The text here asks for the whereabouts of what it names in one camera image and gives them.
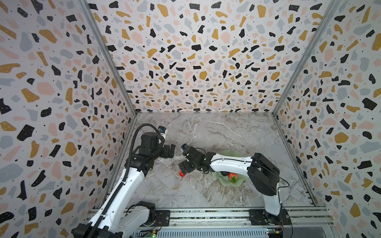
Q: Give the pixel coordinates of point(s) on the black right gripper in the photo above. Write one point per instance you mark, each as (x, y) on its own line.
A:
(189, 159)

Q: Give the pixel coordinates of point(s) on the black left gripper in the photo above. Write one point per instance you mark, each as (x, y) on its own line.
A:
(165, 153)

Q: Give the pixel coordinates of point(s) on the red yellow fake mango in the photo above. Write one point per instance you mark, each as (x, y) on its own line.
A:
(181, 173)

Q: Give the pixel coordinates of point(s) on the red fake strawberry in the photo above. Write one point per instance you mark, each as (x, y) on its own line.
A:
(233, 177)

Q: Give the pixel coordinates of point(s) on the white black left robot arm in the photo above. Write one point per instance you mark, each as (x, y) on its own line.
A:
(111, 221)

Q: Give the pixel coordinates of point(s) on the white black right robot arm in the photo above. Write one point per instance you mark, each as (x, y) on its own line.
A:
(263, 174)

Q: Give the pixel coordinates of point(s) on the light green wavy fruit bowl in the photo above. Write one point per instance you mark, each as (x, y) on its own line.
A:
(224, 178)

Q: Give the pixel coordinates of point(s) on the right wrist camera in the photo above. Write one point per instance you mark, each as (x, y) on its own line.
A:
(184, 146)

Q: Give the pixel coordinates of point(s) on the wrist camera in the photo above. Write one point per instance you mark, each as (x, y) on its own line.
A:
(162, 131)
(184, 146)

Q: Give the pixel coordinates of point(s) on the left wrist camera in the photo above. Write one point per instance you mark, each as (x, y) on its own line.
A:
(162, 131)

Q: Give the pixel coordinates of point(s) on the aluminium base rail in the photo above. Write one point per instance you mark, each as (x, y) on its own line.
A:
(292, 222)

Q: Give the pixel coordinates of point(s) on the aluminium corner post left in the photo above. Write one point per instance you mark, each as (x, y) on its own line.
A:
(104, 50)

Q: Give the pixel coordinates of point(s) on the aluminium corner post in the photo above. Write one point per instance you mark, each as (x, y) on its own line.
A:
(104, 50)
(330, 11)

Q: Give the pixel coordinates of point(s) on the aluminium corner post right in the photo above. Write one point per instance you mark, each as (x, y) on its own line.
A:
(330, 11)

